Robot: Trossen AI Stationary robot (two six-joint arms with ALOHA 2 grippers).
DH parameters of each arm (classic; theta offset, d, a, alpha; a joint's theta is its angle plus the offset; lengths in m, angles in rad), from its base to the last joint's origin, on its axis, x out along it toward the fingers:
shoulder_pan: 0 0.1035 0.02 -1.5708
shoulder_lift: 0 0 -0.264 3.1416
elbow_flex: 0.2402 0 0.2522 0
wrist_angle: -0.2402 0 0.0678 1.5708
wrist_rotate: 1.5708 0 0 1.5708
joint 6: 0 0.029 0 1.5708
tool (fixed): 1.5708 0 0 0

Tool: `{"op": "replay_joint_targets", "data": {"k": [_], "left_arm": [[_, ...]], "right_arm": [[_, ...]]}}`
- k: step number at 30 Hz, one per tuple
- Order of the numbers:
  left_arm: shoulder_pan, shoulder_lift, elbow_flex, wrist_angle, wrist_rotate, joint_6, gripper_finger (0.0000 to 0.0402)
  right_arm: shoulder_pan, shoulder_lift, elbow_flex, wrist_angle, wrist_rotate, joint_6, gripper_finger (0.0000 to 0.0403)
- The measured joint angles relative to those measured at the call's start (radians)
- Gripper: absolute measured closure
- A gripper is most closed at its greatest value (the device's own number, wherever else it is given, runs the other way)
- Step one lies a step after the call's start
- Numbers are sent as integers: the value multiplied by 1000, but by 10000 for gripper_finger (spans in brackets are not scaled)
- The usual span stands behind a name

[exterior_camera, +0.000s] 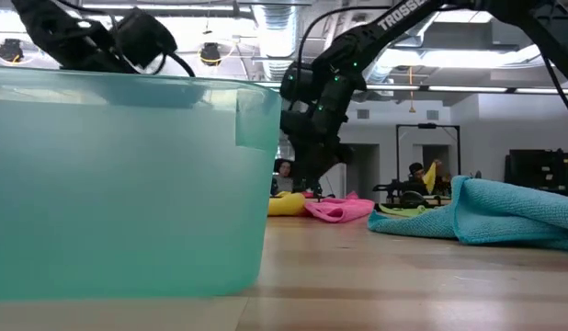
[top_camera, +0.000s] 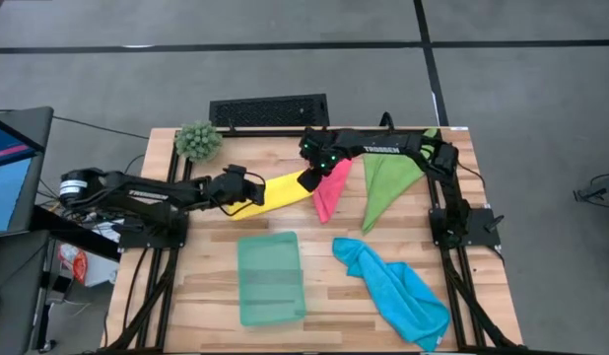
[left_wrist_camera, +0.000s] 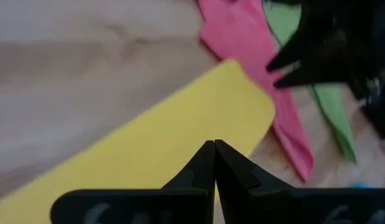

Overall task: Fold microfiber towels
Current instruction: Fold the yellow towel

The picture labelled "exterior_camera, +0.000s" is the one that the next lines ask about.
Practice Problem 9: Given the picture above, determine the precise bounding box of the ceiling light strip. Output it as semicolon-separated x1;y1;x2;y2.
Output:
256;82;568;95

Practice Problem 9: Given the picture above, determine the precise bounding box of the yellow background cloth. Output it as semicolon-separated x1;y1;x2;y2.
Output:
422;160;438;195

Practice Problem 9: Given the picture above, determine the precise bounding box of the black shelf cabinet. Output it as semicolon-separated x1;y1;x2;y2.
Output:
504;147;568;199

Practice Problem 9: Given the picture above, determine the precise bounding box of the pink microfiber towel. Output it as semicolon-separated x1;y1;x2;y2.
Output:
303;191;376;224

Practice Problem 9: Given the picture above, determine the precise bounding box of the person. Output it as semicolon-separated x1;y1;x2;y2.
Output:
406;160;452;197
270;158;296;197

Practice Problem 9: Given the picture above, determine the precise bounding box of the yellow hanging cord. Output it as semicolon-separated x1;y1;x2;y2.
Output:
406;66;417;114

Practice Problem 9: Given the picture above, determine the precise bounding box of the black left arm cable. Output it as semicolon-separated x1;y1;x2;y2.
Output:
154;49;197;78

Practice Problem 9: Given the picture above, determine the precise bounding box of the silver ribbed ventilation duct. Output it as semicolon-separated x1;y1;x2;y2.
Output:
254;4;300;82

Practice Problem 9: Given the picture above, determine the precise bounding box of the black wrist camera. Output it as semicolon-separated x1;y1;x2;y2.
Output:
279;108;315;144
112;6;179;71

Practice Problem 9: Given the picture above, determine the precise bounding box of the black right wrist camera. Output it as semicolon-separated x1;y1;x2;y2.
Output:
279;108;315;144

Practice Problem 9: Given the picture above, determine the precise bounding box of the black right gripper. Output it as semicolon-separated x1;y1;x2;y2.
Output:
290;108;355;192

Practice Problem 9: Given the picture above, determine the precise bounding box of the black ceiling fixture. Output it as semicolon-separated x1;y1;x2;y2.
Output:
0;38;25;63
199;41;222;63

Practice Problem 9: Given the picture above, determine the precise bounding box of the blue microfiber towel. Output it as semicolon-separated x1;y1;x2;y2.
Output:
367;174;568;252

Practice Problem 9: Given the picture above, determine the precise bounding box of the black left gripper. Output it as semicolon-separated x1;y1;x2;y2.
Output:
58;43;141;74

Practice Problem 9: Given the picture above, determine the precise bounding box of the yellow microfiber towel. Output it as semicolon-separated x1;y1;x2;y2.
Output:
267;191;308;218

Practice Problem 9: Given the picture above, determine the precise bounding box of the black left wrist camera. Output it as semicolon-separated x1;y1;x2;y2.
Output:
112;6;179;71

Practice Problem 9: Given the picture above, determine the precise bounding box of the black metal station frame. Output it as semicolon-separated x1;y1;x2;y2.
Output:
395;122;461;185

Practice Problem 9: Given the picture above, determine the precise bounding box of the teal translucent plastic bin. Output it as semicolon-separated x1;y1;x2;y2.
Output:
0;65;284;302

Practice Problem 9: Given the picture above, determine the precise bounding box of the green microfiber towel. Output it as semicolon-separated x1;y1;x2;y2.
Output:
378;202;427;218

